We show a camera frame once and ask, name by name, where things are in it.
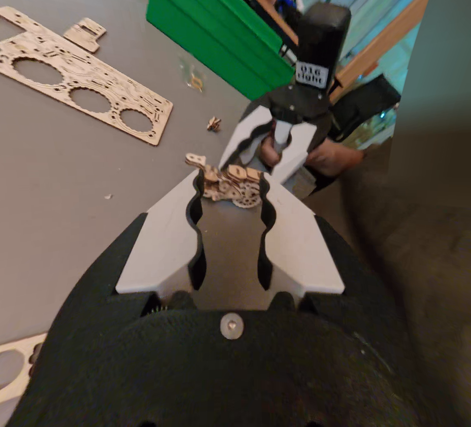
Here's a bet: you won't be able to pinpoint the light wooden table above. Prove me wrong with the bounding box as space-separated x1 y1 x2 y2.
329 0 438 103

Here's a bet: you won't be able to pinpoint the small bag with ring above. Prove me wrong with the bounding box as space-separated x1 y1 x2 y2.
178 55 207 93

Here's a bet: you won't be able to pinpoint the black chair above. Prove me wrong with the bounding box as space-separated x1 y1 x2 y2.
327 73 402 142

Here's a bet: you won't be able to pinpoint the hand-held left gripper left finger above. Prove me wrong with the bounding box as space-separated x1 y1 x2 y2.
116 169 207 297

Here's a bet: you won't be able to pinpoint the wooden puzzle sheet round holes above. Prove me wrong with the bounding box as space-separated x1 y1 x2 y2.
0 6 173 146

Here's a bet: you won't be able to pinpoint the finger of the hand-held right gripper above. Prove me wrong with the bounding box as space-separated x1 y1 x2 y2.
270 119 317 187
219 105 275 171

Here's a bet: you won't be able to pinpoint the wooden motorcycle model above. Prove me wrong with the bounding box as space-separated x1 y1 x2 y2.
185 153 263 209

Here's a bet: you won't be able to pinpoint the grey desk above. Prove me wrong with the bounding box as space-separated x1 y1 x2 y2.
0 0 317 416

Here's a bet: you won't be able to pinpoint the person's right hand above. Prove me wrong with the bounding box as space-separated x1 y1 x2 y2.
261 135 366 178

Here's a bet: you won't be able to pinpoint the small rectangular wooden piece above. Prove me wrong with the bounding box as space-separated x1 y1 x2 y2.
63 17 107 54

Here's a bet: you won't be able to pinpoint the green plastic box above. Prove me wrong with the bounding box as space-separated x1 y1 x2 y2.
146 0 295 101

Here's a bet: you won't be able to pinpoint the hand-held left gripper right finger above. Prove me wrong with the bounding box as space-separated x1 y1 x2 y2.
257 172 346 298

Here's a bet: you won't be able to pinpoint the wooden puzzle sheet with cutouts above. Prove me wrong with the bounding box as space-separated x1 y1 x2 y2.
0 333 48 403

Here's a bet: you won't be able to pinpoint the person's brown clothing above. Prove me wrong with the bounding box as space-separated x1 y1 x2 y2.
305 132 471 427

